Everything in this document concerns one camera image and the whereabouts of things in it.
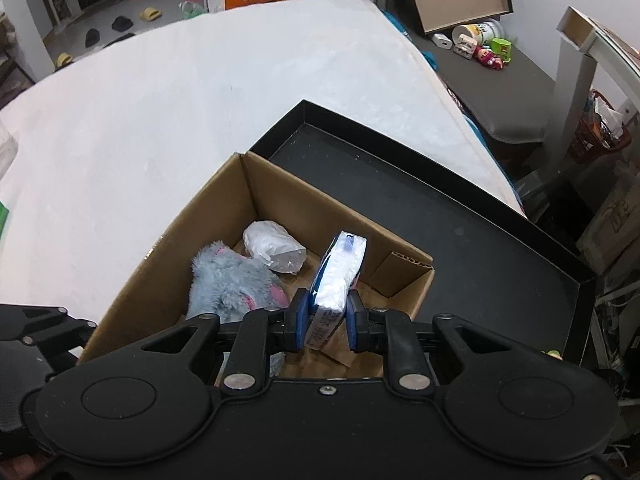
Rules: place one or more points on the grey bench seat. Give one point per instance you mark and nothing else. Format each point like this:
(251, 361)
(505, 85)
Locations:
(500, 100)

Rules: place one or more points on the white plastic bag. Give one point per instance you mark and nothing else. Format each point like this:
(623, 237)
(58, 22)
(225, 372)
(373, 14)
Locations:
(6, 150)

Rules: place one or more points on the white charger plug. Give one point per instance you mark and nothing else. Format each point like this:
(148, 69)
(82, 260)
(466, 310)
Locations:
(442, 41)

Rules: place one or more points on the white printed cup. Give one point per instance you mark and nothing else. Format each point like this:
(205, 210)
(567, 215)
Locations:
(477, 32)

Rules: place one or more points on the brown cardboard box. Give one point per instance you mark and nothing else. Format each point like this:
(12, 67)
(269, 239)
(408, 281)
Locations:
(200, 230)

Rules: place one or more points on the black tray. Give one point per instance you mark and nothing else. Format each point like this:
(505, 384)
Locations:
(475, 260)

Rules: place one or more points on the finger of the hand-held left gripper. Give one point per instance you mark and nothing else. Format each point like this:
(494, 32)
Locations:
(50, 327)

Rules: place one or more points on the blue white tissue pack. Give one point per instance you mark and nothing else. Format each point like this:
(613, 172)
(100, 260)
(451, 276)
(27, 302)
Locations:
(335, 280)

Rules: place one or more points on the white desk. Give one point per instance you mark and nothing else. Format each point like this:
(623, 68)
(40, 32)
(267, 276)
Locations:
(570, 100)

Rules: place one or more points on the red toy figures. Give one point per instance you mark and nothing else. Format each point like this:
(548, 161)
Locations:
(492, 57)

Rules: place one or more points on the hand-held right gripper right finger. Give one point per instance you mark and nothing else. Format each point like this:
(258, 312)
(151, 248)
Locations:
(354, 322)

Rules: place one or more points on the person's left hand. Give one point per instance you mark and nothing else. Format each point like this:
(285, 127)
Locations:
(20, 469)

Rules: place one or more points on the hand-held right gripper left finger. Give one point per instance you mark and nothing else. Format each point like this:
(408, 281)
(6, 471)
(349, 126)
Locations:
(300, 317)

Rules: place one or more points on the black slipper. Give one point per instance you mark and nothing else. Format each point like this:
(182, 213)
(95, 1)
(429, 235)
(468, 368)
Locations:
(121, 23)
(92, 38)

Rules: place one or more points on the green plastic bottles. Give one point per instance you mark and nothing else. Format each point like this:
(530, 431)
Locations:
(191, 10)

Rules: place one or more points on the beige tote bag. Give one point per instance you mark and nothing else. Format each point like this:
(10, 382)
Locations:
(610, 220)

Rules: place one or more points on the green toy figure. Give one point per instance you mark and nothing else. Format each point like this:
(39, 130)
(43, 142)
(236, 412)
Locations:
(501, 46)

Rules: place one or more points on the red plastic basket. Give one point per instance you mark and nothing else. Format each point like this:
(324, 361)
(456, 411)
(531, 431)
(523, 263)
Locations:
(585, 135)

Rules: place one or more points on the yellow slipper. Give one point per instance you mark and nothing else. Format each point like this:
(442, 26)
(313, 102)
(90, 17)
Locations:
(64, 59)
(150, 13)

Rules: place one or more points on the grey plush toy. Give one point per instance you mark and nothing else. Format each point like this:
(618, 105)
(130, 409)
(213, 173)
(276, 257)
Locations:
(230, 285)

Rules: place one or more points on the white packet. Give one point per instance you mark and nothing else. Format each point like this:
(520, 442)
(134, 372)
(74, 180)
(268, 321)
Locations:
(272, 247)

